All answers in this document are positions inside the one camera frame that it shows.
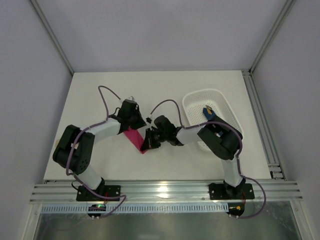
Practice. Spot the white perforated plastic basket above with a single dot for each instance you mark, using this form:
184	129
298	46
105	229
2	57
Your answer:
194	102

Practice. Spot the pink paper napkin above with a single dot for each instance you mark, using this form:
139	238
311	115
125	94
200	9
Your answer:
135	138

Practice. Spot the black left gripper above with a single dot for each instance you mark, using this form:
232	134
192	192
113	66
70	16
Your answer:
136	123

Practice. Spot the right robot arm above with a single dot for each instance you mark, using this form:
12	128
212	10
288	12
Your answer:
223	140

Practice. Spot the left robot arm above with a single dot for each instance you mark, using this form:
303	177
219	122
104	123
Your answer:
75	147

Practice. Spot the blue packet in basket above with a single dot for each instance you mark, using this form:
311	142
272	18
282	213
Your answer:
208	112

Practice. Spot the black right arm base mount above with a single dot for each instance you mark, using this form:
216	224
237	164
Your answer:
223	191

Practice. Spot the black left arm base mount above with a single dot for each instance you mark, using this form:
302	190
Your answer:
109	191

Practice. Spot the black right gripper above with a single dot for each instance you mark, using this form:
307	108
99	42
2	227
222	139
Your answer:
152	137

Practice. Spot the aluminium frame rail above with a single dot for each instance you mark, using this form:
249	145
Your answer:
60	191

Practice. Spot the slotted cable duct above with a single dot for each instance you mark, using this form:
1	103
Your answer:
136	208

